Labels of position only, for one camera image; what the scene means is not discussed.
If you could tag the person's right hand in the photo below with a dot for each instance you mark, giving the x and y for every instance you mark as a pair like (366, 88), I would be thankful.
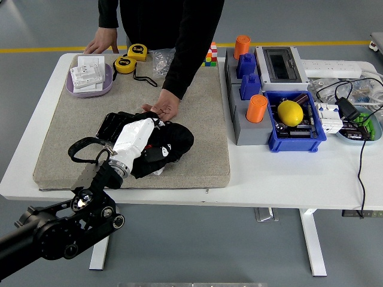
(104, 37)

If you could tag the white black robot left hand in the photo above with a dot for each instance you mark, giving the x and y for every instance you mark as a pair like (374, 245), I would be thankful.
(133, 137)

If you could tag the person's left hand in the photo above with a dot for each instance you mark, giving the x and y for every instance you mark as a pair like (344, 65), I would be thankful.
(166, 106)

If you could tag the black glossy panel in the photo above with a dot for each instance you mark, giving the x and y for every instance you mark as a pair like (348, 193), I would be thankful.
(109, 127)

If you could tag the black rag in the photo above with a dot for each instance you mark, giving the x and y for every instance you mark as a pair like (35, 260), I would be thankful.
(179, 140)

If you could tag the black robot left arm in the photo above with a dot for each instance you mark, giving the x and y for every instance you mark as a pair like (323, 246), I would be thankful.
(60, 233)

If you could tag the white socket module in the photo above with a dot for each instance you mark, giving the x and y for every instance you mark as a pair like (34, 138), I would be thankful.
(86, 74)

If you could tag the person's torso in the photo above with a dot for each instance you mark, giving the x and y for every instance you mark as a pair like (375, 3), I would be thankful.
(149, 21)

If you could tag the purple tray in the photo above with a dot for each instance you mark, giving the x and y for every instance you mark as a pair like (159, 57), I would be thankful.
(89, 93)

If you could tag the colourful puzzle cube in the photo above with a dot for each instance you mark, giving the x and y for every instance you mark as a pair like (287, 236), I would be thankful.
(211, 56)

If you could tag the grey-brown mat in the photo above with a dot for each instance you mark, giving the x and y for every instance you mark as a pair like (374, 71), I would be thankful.
(194, 167)

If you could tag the small grey peg base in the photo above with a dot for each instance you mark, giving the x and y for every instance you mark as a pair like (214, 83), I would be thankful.
(229, 68)

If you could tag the blue block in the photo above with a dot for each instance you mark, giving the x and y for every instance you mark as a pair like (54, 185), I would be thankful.
(246, 65)
(250, 87)

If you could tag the large grey peg base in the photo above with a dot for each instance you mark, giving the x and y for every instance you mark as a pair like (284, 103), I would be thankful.
(251, 133)

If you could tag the orange cylinder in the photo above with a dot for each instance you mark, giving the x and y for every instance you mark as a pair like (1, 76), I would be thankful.
(256, 109)
(242, 46)

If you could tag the grey distribution box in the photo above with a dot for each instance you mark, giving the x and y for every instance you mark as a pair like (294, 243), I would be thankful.
(281, 64)

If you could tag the white table leg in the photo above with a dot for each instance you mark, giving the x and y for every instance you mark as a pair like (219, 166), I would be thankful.
(100, 257)
(312, 242)

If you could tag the yellow lemon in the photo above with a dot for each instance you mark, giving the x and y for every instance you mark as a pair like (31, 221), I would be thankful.
(290, 113)

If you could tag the brown capacitor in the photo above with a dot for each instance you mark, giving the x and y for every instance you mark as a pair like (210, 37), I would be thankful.
(300, 98)

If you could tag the dark circuit boards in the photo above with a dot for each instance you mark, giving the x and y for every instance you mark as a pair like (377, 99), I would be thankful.
(299, 131)

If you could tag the blue plastic bin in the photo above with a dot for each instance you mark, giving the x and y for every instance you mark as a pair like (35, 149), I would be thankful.
(296, 145)

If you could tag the white circuit breaker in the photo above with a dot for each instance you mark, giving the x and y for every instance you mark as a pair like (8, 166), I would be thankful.
(329, 119)

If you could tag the clear bag of small parts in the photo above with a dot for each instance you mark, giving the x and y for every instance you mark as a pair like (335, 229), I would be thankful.
(329, 86)

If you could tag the white power strip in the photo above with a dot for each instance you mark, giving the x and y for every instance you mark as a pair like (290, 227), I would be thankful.
(332, 68)

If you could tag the green terminal blocks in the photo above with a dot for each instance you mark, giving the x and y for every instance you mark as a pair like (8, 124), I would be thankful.
(366, 122)

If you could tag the light blue dish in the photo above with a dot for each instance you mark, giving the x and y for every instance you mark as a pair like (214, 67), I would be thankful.
(377, 131)

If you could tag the white cart with red wheel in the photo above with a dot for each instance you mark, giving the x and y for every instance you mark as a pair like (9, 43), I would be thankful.
(377, 43)

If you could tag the table control box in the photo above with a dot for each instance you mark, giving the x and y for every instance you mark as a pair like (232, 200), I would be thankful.
(371, 214)

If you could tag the white switch plate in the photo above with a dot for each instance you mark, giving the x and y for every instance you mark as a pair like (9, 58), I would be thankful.
(89, 88)
(91, 60)

